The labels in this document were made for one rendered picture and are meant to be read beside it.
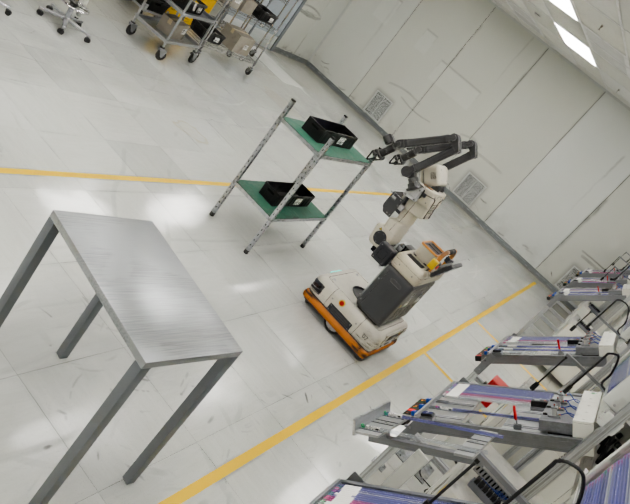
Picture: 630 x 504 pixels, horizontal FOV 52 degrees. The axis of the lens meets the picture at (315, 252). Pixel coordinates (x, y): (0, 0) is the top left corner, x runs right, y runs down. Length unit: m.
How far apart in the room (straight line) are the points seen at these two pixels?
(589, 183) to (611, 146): 0.67
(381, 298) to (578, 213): 7.42
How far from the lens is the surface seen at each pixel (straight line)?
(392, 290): 4.48
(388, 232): 4.63
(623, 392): 2.79
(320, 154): 4.50
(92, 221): 2.47
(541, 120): 11.76
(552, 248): 11.65
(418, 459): 2.69
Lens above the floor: 2.04
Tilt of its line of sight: 21 degrees down
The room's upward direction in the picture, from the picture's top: 39 degrees clockwise
